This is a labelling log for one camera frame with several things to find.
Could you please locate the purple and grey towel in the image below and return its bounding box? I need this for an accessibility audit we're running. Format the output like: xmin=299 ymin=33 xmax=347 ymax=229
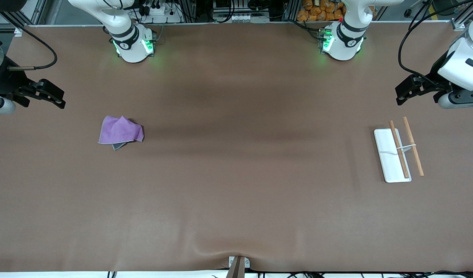
xmin=98 ymin=115 xmax=144 ymax=151

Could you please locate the white rack with wooden bars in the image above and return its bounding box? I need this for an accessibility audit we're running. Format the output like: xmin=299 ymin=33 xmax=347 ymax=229
xmin=373 ymin=117 xmax=425 ymax=183

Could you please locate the bag of orange items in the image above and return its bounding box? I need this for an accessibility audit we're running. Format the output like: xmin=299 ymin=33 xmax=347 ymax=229
xmin=297 ymin=0 xmax=346 ymax=22

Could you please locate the white power strip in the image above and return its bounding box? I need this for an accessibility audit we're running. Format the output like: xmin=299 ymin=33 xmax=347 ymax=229
xmin=142 ymin=4 xmax=183 ymax=24

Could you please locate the brown table cover mat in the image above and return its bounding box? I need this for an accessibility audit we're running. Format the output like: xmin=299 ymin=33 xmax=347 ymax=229
xmin=0 ymin=21 xmax=473 ymax=273

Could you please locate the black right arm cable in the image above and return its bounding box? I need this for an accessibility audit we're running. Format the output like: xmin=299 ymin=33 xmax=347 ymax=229
xmin=0 ymin=11 xmax=58 ymax=71

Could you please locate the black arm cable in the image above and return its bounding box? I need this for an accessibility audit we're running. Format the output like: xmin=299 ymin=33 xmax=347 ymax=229
xmin=0 ymin=11 xmax=58 ymax=71
xmin=398 ymin=0 xmax=473 ymax=85

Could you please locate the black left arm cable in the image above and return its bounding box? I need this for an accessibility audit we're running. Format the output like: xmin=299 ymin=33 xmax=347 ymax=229
xmin=398 ymin=0 xmax=473 ymax=85

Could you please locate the aluminium frame post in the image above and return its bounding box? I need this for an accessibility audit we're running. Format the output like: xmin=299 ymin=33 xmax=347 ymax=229
xmin=283 ymin=0 xmax=301 ymax=20
xmin=0 ymin=0 xmax=48 ymax=27
xmin=181 ymin=0 xmax=199 ymax=22

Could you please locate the grey mounting bracket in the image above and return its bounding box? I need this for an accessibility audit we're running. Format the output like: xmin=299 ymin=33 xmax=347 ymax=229
xmin=226 ymin=256 xmax=251 ymax=278

